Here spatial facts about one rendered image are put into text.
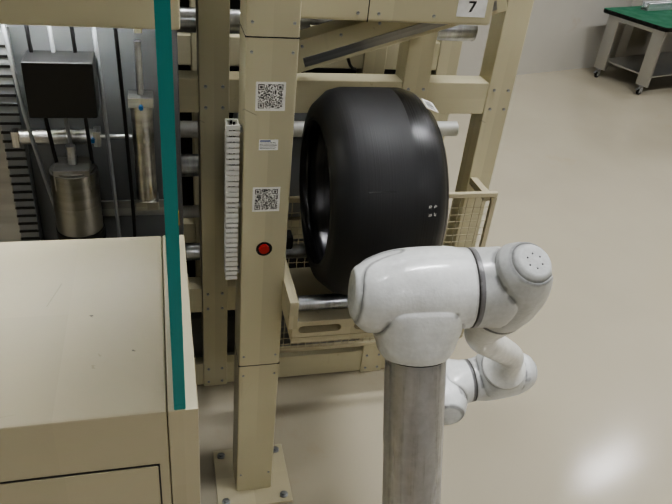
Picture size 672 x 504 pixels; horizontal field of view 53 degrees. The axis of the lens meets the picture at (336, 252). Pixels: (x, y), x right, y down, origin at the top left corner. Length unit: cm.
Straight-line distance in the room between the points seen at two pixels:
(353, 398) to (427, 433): 187
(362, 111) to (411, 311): 86
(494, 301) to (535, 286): 6
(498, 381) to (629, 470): 157
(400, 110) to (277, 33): 38
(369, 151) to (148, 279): 64
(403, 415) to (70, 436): 53
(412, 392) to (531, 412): 208
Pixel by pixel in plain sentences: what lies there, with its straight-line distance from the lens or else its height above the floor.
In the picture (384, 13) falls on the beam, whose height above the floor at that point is 166.
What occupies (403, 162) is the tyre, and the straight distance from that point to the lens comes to 172.
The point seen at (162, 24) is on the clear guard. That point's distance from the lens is 83.
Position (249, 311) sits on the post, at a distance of 205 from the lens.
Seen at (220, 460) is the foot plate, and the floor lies 1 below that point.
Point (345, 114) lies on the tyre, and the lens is 177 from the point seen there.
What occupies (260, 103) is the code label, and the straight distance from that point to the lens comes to 173.
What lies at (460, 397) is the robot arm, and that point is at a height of 103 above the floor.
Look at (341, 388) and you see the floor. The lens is 303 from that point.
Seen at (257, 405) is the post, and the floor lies 44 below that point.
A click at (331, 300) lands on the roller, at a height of 92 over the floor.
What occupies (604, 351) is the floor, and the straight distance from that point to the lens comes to 366.
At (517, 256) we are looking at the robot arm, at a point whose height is 157.
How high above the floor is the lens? 209
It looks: 32 degrees down
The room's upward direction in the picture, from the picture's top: 6 degrees clockwise
